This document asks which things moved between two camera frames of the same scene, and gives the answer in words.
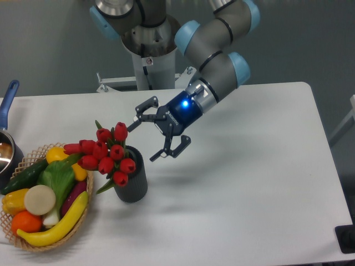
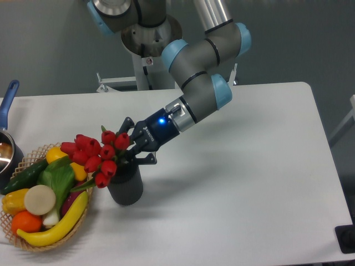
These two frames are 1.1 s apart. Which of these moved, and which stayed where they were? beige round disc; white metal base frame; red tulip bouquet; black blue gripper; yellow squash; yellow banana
Moved: black blue gripper; red tulip bouquet
Stayed: yellow squash; yellow banana; white metal base frame; beige round disc
